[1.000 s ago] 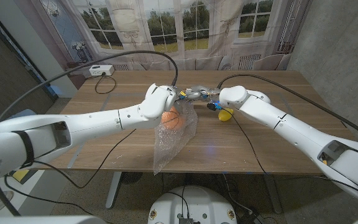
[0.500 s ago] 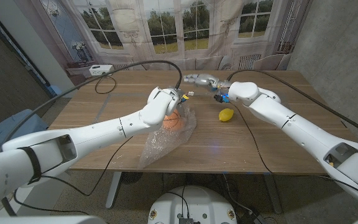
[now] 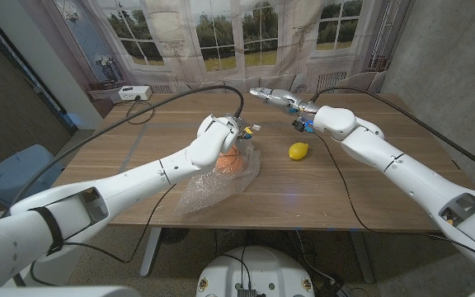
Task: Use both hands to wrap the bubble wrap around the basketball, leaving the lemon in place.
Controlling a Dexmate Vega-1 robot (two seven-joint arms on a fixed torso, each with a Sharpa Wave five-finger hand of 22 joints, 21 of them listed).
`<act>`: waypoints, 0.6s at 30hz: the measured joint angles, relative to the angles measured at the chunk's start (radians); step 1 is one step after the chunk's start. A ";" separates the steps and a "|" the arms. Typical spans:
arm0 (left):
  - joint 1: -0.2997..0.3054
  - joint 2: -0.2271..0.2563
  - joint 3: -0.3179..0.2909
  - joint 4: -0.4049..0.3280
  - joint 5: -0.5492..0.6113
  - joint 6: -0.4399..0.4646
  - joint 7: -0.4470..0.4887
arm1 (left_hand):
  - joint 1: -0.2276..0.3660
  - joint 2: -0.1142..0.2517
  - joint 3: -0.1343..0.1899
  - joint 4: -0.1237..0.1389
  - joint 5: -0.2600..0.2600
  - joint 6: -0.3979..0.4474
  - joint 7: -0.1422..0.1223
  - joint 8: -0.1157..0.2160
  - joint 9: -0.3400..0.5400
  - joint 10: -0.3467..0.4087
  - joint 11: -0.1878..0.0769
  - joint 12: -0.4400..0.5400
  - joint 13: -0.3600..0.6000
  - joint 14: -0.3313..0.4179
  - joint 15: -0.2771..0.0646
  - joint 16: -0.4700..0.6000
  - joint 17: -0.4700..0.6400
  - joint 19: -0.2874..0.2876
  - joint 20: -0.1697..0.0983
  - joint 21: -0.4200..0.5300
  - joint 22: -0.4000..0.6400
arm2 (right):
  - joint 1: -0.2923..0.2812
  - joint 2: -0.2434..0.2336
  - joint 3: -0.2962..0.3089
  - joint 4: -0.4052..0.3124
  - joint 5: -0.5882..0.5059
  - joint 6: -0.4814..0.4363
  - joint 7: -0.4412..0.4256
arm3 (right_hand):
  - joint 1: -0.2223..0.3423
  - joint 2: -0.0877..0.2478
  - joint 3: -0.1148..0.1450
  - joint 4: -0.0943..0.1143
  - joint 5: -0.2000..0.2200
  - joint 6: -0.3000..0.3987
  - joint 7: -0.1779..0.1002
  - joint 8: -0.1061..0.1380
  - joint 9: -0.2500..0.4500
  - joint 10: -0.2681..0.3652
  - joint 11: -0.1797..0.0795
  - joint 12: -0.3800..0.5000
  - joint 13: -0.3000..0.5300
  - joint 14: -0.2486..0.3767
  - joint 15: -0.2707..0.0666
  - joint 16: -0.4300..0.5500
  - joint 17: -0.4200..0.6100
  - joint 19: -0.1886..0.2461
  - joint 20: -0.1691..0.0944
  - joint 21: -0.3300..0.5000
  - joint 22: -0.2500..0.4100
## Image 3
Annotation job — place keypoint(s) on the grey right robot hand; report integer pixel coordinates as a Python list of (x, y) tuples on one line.
[(287, 101)]

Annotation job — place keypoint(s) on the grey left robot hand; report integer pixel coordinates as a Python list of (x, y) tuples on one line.
[(244, 132)]

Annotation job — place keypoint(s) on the small orange basketball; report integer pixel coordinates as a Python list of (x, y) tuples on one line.
[(231, 163)]

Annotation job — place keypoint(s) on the clear bubble wrap sheet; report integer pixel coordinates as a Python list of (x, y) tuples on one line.
[(213, 189)]

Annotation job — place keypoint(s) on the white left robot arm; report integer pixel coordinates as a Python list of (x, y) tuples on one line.
[(118, 194)]

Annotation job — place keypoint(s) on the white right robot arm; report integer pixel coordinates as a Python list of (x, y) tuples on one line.
[(406, 173)]

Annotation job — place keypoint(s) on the yellow lemon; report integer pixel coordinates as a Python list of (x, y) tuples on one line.
[(298, 151)]

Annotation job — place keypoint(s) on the printed window scene backdrop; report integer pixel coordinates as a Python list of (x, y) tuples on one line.
[(221, 41)]

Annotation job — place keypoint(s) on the white power strip box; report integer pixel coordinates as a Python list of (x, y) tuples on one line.
[(134, 93)]

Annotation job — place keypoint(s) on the black round floor object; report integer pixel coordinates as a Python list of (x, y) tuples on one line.
[(175, 235)]

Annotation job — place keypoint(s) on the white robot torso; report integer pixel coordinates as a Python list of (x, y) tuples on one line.
[(256, 272)]

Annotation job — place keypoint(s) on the grey metal table leg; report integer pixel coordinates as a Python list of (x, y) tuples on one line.
[(362, 255), (151, 251)]

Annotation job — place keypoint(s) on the black power adapter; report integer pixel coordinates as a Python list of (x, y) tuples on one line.
[(336, 289)]

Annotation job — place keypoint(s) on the blue plastic chair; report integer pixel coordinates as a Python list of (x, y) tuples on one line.
[(15, 173)]

